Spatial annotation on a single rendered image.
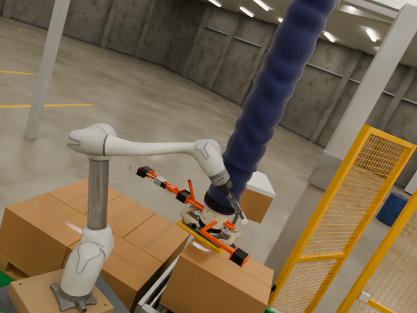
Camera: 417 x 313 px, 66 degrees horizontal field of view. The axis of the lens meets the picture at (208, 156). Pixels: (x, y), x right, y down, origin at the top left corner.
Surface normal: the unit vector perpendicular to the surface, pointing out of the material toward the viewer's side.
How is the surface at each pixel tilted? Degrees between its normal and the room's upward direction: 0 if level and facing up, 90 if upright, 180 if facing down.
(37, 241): 90
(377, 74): 90
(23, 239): 90
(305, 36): 78
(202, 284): 90
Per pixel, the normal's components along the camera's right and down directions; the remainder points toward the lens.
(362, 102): -0.31, 0.17
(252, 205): 0.01, 0.31
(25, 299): 0.37, -0.91
